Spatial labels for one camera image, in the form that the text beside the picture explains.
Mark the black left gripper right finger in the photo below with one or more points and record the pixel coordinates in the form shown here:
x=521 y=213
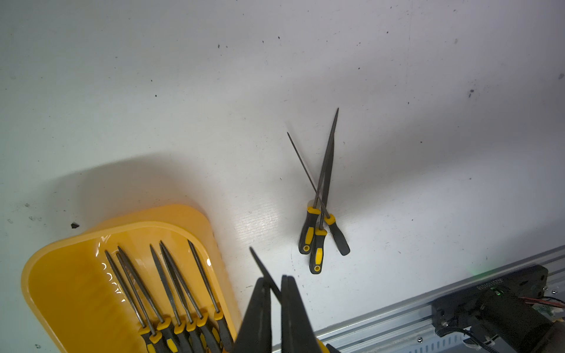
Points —
x=296 y=331

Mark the aluminium front rail frame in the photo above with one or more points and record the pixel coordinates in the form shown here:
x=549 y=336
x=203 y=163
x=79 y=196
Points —
x=407 y=326

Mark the yellow plastic storage tray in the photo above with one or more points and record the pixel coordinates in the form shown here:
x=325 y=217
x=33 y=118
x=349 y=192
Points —
x=71 y=288

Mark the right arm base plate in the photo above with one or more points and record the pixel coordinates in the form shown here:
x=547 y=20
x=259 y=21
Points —
x=503 y=308

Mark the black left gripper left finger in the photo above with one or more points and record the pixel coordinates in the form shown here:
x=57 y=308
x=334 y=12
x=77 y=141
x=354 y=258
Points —
x=255 y=335

